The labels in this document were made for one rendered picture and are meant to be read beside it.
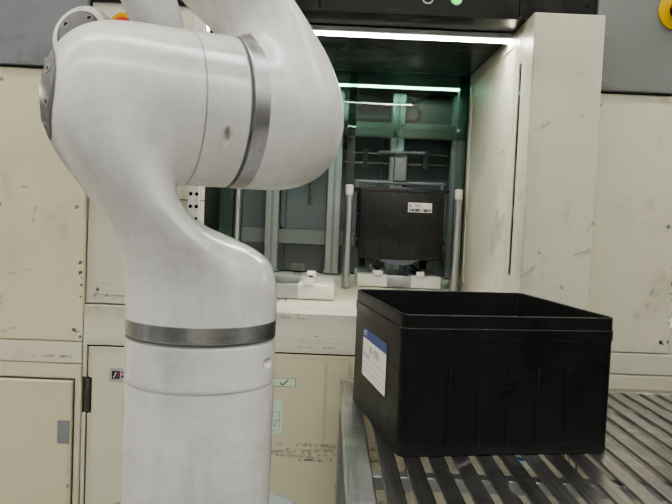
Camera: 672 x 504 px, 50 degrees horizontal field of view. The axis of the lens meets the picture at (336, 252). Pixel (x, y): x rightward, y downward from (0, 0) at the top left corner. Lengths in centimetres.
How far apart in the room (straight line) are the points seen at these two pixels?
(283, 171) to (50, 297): 86
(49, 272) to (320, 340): 50
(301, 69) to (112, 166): 16
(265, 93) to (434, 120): 128
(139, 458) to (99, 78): 28
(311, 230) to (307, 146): 160
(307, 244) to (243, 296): 164
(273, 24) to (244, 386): 28
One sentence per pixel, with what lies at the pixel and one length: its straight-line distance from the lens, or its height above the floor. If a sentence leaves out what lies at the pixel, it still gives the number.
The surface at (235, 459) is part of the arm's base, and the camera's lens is 56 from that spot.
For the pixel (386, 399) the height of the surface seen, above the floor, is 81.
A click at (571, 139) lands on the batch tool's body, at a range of 129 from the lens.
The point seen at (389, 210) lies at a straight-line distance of 179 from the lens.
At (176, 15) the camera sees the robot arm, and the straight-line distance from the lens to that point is 101.
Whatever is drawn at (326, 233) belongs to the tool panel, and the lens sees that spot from 211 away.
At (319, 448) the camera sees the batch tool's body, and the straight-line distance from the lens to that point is 133.
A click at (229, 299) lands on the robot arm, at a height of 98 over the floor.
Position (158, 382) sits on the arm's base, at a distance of 55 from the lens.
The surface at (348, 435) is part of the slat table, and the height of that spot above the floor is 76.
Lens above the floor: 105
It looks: 3 degrees down
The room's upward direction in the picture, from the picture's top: 2 degrees clockwise
